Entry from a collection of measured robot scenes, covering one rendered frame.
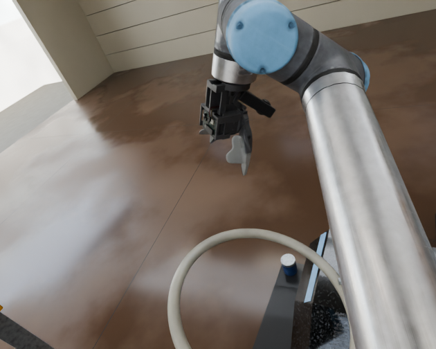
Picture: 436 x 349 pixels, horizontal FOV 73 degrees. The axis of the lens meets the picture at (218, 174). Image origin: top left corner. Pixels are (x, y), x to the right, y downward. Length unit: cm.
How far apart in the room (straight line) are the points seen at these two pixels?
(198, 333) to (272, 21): 207
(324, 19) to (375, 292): 675
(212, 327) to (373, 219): 200
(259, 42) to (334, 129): 15
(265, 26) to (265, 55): 3
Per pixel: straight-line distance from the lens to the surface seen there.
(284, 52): 44
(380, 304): 29
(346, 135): 38
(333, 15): 693
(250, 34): 43
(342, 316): 122
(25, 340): 188
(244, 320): 222
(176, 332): 76
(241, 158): 65
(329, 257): 132
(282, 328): 213
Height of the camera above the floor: 196
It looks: 36 degrees down
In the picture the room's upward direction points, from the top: 20 degrees counter-clockwise
